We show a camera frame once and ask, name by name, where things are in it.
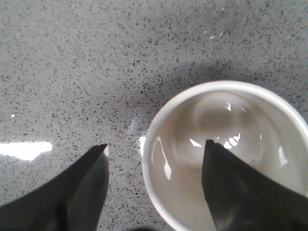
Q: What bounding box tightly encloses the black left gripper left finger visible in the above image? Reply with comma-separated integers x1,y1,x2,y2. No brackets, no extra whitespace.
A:
0,144,109,231

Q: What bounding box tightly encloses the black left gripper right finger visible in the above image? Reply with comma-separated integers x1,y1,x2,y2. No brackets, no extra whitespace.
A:
202,140,308,231

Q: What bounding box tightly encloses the white smiley mug black handle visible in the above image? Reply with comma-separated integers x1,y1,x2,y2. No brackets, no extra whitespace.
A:
142,81,308,231

